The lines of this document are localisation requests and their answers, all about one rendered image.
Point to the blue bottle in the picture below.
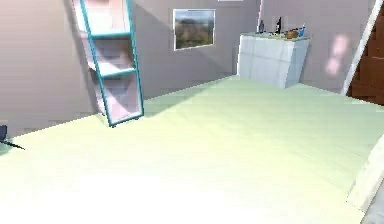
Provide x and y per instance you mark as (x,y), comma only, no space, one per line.
(302,31)

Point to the brown bowl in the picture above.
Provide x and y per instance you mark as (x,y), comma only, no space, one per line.
(291,34)

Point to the dark blue chair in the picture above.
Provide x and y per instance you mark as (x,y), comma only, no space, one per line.
(4,136)

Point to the black bottle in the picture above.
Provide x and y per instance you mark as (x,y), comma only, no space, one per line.
(278,25)

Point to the brown wooden door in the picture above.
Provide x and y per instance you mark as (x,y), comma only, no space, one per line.
(370,66)

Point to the white cabinet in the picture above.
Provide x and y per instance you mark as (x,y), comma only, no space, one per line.
(270,60)

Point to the teal framed pink shelf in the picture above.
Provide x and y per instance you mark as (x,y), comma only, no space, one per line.
(115,71)

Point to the framed landscape picture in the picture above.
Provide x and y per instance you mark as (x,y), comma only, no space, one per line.
(194,29)

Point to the dark grey small bottle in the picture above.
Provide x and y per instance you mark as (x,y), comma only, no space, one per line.
(261,26)

